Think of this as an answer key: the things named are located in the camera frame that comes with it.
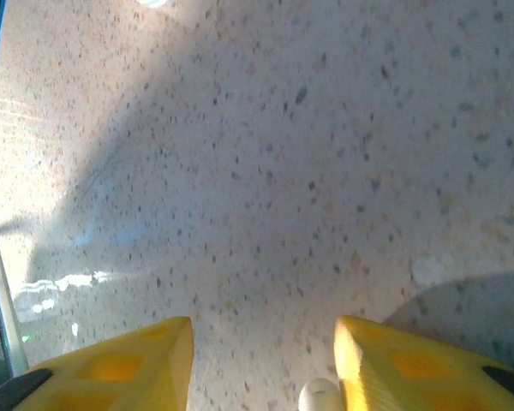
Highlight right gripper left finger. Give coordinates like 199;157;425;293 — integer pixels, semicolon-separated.
0;315;196;411

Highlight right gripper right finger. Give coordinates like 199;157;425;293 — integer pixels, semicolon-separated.
333;315;514;411

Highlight white wireless earbud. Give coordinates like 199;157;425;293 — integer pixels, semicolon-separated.
298;378;344;411

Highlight aluminium side rail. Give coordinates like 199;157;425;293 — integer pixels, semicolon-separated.
0;186;30;380

